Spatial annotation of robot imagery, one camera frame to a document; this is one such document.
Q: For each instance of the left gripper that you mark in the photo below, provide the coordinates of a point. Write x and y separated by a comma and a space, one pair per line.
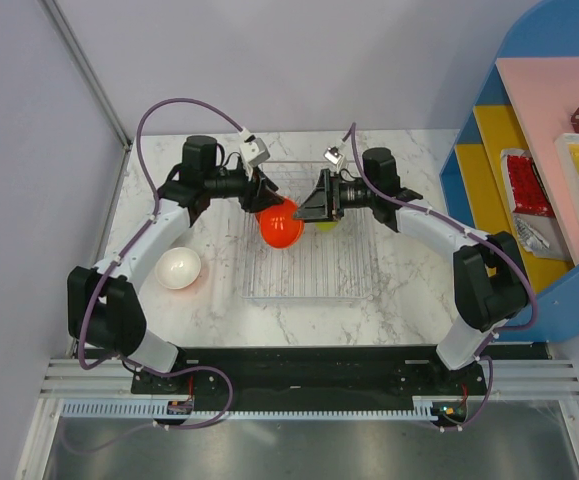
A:
258, 192

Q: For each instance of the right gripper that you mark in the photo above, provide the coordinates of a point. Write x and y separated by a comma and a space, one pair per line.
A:
319, 207

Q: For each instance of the lime green bowl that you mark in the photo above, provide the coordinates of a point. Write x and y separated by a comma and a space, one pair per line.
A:
326, 226

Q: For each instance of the orange bowl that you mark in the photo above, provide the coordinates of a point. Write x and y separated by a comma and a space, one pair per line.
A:
258, 216
277, 227

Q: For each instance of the orange bowl front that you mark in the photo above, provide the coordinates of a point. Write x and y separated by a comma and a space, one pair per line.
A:
277, 227

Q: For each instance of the white wire dish rack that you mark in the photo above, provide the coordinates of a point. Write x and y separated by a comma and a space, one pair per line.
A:
325, 263

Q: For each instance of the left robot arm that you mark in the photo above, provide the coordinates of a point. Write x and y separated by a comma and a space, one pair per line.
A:
103, 305

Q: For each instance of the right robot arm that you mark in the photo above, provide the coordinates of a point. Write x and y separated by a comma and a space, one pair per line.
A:
488, 289

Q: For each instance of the white bowl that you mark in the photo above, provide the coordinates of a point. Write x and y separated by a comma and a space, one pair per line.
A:
178, 268

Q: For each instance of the yellow shelf board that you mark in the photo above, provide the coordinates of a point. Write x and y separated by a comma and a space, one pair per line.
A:
480, 167

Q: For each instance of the red snack packet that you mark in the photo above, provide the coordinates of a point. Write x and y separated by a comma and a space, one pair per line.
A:
523, 187

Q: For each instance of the silver foil packet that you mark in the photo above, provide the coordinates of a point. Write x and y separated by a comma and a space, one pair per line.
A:
541, 236

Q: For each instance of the pink shelf board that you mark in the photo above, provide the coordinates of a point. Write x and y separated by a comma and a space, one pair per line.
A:
544, 92

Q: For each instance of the blue shelf unit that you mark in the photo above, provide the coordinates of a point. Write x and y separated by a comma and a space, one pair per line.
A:
550, 29

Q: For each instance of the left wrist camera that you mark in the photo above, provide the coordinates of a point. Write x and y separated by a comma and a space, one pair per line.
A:
253, 151

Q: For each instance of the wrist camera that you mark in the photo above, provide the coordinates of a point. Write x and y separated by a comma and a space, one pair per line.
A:
253, 151
335, 158

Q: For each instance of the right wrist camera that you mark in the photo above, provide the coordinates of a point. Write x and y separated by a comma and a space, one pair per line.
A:
335, 158

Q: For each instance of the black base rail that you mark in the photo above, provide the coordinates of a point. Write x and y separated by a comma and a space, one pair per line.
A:
316, 377

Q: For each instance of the white cable duct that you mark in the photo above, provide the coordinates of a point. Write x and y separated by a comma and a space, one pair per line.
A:
175, 410

